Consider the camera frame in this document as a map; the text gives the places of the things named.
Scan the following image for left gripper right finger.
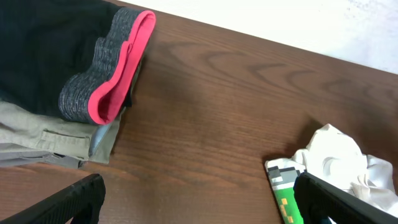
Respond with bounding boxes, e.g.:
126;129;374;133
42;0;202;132
294;172;397;224

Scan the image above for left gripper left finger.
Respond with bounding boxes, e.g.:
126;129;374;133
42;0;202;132
1;174;106;224

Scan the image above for white printed t-shirt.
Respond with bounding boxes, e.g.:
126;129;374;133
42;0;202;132
264;124;397;223

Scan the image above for folded khaki trousers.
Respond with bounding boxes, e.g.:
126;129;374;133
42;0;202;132
1;90;121;169

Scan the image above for black shorts with orange waistband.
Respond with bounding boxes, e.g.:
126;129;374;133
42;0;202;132
1;0;156;125

